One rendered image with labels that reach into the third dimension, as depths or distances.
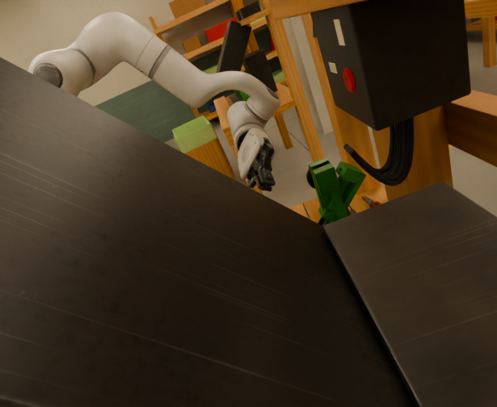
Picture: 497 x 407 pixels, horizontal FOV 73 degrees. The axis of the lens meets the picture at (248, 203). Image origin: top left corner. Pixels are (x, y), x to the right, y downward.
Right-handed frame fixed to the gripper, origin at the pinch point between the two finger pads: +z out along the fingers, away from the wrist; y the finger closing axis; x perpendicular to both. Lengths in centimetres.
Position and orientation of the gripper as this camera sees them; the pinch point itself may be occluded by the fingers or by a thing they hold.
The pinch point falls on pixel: (264, 180)
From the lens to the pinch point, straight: 72.3
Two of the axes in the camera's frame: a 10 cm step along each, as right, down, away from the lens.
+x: 8.9, 2.1, 4.0
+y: 4.1, -7.3, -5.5
